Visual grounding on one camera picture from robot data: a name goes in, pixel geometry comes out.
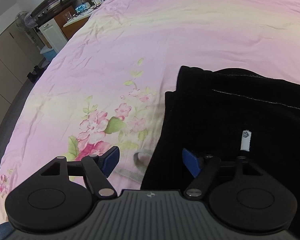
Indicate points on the beige wardrobe cabinets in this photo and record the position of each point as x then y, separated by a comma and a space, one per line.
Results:
19, 53

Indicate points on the brown wooden nightstand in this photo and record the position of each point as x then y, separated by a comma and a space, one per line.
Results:
70, 23

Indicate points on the dark brown suitcase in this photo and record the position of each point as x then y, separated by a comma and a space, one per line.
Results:
48, 9

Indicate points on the blue plastic bin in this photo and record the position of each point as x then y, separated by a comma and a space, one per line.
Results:
48, 53

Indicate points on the black shoes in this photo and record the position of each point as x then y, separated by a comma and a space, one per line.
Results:
34, 75

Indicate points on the black pants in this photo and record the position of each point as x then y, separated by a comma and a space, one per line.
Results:
207, 114

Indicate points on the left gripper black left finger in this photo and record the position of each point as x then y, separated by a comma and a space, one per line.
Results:
62, 193

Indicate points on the standing electric fan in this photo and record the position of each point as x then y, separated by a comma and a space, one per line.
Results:
24, 22

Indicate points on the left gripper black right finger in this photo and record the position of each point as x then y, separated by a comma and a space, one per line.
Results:
238, 194

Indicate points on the pink floral bed cover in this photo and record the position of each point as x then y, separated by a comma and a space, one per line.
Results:
106, 86

